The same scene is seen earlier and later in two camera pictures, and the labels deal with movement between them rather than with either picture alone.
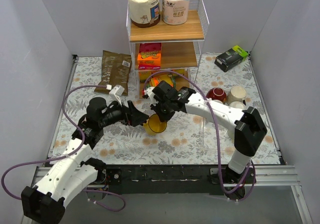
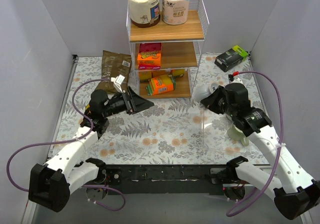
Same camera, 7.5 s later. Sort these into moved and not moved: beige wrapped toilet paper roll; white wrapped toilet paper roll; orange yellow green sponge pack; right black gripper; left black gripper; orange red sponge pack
Moved: left black gripper; right black gripper
Not moved: white wrapped toilet paper roll; orange red sponge pack; orange yellow green sponge pack; beige wrapped toilet paper roll
